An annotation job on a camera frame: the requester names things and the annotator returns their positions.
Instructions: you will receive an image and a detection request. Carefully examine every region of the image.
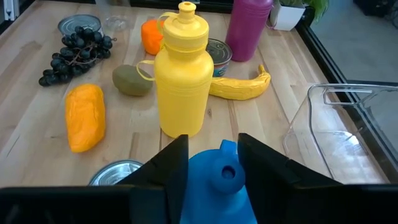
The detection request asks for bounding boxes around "green plant in white pot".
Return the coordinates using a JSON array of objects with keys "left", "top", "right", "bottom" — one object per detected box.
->
[{"left": 269, "top": 0, "right": 330, "bottom": 32}]

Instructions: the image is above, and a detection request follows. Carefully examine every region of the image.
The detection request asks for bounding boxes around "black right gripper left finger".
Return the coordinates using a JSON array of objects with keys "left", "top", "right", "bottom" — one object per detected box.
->
[{"left": 0, "top": 134, "right": 190, "bottom": 224}]

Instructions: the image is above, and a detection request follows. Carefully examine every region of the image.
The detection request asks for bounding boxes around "blue plastic sports bottle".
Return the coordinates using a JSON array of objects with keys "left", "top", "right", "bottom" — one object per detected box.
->
[{"left": 179, "top": 139, "right": 258, "bottom": 224}]

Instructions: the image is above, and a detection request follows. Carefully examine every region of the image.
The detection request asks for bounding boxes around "yellow plastic sports bottle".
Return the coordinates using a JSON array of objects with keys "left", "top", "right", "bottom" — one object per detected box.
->
[{"left": 136, "top": 1, "right": 215, "bottom": 139}]

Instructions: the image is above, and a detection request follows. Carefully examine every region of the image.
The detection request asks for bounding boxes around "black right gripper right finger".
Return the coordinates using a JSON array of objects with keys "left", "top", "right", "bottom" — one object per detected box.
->
[{"left": 238, "top": 133, "right": 398, "bottom": 224}]

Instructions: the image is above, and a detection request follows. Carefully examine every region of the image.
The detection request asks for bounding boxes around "green-brown toy kiwi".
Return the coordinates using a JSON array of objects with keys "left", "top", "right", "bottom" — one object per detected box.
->
[{"left": 112, "top": 64, "right": 154, "bottom": 97}]

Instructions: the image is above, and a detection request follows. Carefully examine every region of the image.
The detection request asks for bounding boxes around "magenta plastic sports bottle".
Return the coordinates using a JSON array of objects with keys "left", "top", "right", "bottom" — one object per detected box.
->
[{"left": 225, "top": 0, "right": 274, "bottom": 62}]

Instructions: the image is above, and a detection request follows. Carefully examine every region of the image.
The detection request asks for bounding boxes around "silver tin can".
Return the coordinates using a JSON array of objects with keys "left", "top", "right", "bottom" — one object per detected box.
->
[{"left": 57, "top": 14, "right": 104, "bottom": 37}]

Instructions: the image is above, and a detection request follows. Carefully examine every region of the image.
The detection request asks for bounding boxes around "clear plastic bin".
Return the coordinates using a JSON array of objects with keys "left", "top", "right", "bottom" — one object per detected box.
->
[{"left": 282, "top": 83, "right": 398, "bottom": 185}]

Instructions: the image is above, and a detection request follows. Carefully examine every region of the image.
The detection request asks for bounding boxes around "blue label tuna can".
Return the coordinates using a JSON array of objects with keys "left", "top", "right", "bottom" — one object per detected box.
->
[
  {"left": 88, "top": 159, "right": 144, "bottom": 187},
  {"left": 205, "top": 38, "right": 233, "bottom": 78}
]

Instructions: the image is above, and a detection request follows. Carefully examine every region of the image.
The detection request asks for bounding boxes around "black toy grape bunch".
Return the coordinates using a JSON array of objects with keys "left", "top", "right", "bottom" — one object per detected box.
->
[{"left": 38, "top": 26, "right": 118, "bottom": 87}]

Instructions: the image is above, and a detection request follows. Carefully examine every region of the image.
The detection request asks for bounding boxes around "yellow toy banana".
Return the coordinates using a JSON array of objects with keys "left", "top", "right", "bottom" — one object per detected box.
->
[{"left": 208, "top": 64, "right": 272, "bottom": 101}]

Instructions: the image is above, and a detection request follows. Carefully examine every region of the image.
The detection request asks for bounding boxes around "orange toy mango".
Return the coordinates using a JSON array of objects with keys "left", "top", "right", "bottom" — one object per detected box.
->
[{"left": 65, "top": 83, "right": 107, "bottom": 154}]

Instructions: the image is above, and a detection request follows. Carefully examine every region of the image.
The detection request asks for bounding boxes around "orange toy fruit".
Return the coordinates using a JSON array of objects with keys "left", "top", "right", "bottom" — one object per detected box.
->
[{"left": 141, "top": 19, "right": 165, "bottom": 56}]

